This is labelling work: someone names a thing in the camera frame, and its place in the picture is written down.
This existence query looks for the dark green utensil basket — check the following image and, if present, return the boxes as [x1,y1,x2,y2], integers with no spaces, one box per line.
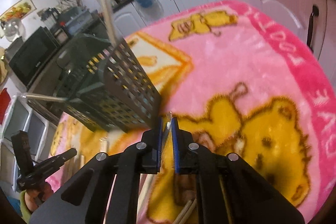
[54,34,161,132]

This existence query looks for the green sleeve left forearm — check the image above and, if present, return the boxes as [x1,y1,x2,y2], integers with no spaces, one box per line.
[19,190,32,223]

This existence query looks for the white lower kitchen cabinets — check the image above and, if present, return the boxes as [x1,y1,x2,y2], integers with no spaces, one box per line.
[112,0,336,75]

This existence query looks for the person's left hand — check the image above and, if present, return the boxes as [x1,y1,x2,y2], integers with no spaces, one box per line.
[25,182,54,212]

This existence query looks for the loose wooden chopsticks pair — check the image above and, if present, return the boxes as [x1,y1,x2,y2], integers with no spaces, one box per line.
[173,198,197,224]

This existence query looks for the pink cartoon bear blanket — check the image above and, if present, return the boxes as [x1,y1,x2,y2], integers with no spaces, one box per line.
[45,0,336,224]

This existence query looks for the black microwave oven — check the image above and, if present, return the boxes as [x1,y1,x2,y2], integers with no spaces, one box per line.
[5,27,60,88]

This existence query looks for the glass pot lid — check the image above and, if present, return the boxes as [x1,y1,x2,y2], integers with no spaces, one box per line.
[2,18,25,42]

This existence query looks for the framed fruit picture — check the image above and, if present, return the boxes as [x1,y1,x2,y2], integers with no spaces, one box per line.
[1,0,37,22]

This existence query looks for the blue hanging bucket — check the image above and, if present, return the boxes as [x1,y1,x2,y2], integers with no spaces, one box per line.
[135,0,155,9]

